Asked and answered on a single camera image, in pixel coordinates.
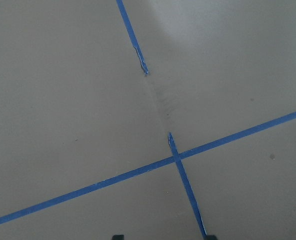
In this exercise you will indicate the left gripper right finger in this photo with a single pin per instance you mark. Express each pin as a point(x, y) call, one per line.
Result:
point(210, 237)

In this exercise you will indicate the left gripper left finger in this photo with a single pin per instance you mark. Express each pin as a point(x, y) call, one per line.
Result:
point(118, 237)

